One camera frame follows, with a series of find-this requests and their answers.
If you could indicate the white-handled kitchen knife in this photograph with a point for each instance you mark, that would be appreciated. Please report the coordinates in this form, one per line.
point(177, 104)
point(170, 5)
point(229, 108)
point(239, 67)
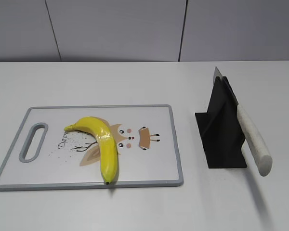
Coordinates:
point(256, 143)

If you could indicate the yellow plastic banana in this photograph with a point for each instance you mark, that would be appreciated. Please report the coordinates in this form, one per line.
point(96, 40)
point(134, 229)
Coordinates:
point(106, 149)

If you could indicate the white grey-rimmed cutting board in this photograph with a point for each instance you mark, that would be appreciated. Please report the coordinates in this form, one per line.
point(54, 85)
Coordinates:
point(43, 156)

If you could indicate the black knife stand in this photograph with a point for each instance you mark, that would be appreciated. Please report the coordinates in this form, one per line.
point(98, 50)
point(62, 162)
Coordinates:
point(219, 128)

